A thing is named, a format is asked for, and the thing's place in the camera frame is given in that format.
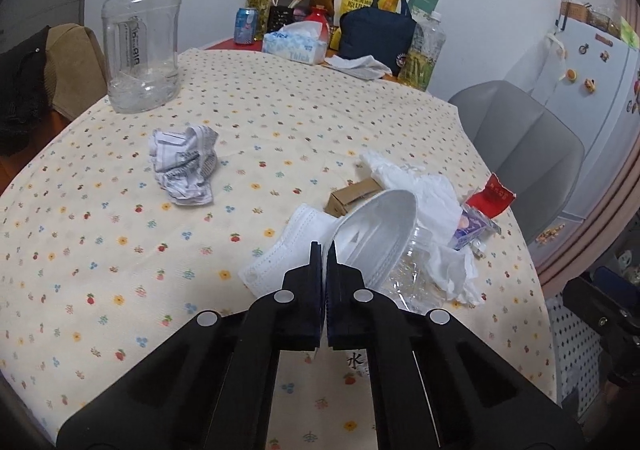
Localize blue pink tissue pack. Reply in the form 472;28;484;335
448;203;501;251

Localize white tissue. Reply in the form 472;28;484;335
360;150;482;307

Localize printed paper ball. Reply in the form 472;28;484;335
150;125;218;207

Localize white face mask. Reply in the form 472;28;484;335
240;204;340;297

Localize clear plastic cup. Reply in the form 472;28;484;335
330;189;445;315

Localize red torn packet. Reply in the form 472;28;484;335
465;173;516;219

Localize grey padded chair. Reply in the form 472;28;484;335
449;81;585;243

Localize small brown cardboard box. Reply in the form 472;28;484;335
324;178;383;217

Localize white refrigerator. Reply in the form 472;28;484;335
502;17;640;222

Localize white cloth on table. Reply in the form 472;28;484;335
324;55;392;81

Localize clear bottle with yellow liquid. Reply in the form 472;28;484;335
397;10;446;92

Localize black jacket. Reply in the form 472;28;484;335
0;26;50;155

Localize navy lunch bag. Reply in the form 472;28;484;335
337;0;416;77

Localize blue tissue box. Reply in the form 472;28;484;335
262;20;328;65

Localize blue soda can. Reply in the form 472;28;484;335
233;7;259;45

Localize large clear water jug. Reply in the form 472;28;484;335
101;0;182;113

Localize black pen holder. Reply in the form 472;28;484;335
267;6;294;33

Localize red white bottle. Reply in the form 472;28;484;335
305;5;331;44

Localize glass jar with pickles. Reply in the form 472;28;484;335
246;0;272;41

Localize tan corduroy jacket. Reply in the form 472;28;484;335
44;24;107;121

